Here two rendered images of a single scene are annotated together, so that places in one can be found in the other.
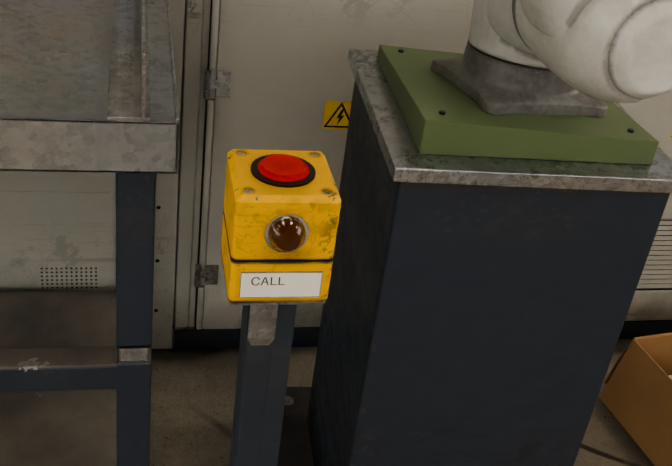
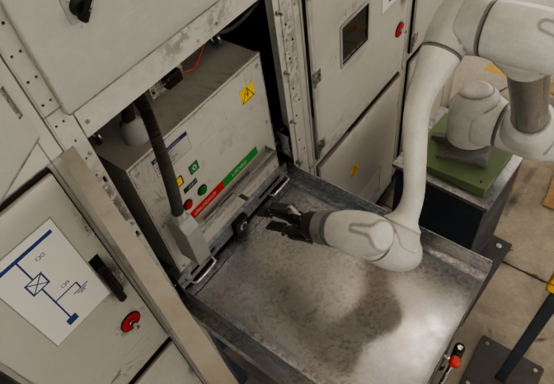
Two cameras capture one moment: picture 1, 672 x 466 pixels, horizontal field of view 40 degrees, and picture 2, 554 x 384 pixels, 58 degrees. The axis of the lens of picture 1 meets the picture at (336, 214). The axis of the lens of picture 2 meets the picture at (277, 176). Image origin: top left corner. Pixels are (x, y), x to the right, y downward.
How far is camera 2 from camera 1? 1.48 m
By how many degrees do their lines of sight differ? 30
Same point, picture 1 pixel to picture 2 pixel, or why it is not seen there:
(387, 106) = (444, 184)
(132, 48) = (429, 247)
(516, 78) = (482, 152)
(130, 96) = (470, 268)
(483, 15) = (466, 141)
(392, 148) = (475, 202)
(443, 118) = (485, 184)
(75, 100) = (463, 283)
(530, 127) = (500, 165)
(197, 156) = not seen: hidden behind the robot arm
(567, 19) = (543, 153)
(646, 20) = not seen: outside the picture
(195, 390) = not seen: hidden behind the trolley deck
